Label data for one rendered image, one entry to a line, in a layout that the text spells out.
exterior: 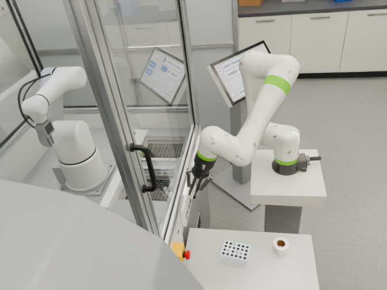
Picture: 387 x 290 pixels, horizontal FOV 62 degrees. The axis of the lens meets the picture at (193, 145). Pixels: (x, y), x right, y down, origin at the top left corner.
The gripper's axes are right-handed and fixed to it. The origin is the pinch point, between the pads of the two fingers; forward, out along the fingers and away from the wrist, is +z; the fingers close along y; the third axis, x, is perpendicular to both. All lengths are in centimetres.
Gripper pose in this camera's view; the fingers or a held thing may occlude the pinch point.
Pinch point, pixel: (192, 192)
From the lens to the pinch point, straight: 158.6
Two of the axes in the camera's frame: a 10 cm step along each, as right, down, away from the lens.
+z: -2.4, 7.4, 6.3
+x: 1.5, -6.1, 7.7
